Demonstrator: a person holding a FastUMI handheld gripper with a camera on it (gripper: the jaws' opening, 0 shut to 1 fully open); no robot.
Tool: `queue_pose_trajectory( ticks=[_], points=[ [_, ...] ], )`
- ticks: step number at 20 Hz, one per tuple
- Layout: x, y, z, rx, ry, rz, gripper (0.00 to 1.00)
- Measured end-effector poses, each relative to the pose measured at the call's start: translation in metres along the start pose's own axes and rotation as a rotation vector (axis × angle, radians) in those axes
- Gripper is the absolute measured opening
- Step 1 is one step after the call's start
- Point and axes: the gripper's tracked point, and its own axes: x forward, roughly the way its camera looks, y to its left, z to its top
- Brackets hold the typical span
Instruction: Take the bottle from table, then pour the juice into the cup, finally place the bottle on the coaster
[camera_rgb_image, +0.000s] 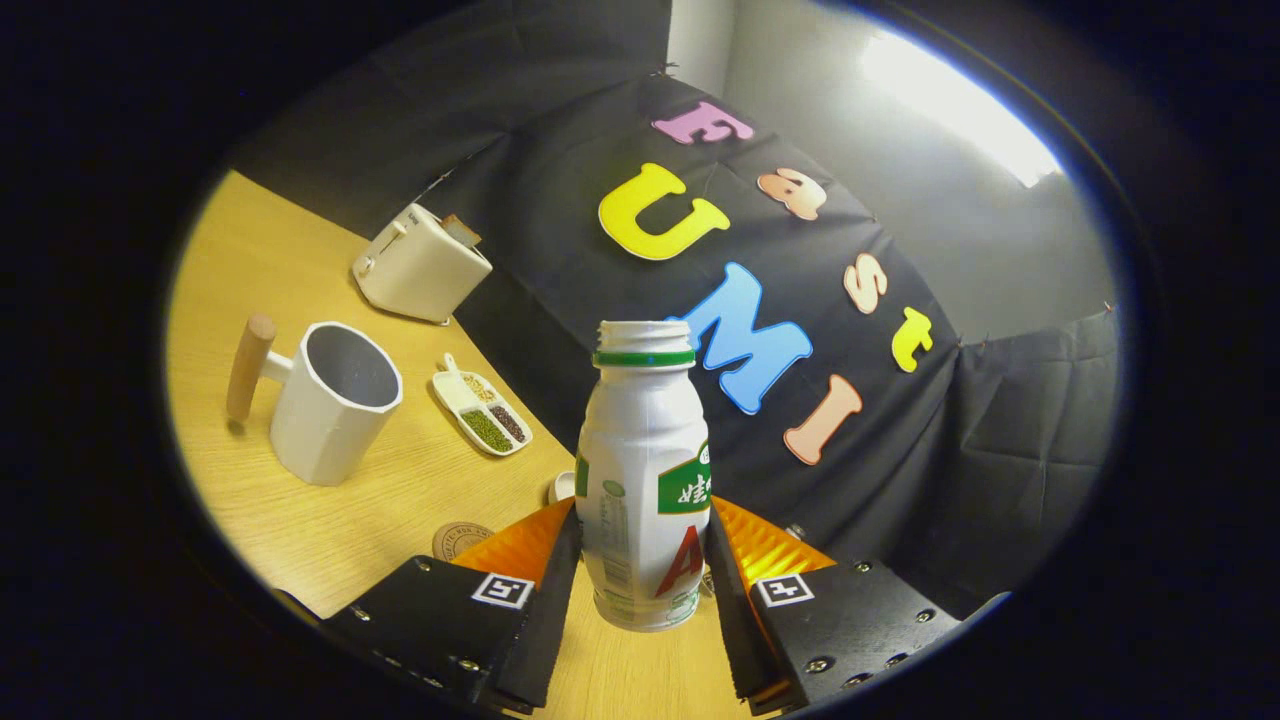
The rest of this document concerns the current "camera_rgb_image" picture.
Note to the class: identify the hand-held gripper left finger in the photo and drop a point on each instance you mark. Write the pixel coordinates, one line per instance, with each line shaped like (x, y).
(545, 620)

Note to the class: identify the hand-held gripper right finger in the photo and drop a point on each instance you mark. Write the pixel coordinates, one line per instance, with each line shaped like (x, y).
(728, 620)

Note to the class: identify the round wooden coaster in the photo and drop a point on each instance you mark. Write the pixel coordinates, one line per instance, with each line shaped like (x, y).
(458, 540)

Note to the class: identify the white juice bottle green label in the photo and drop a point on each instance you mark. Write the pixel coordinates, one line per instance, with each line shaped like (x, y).
(640, 450)

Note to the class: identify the white divided dish with beans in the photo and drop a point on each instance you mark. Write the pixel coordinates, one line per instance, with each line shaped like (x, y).
(485, 425)

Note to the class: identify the wooden table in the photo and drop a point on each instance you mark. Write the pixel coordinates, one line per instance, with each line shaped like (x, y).
(300, 540)

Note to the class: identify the white toaster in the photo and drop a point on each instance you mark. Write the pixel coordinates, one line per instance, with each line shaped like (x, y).
(415, 275)

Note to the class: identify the bread slice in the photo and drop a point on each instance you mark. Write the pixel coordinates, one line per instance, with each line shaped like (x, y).
(462, 230)

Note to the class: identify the black backdrop cloth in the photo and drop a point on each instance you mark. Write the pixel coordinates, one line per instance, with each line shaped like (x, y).
(560, 200)

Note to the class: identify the ceiling light panel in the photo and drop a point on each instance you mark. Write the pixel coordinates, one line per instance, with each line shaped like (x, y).
(960, 105)

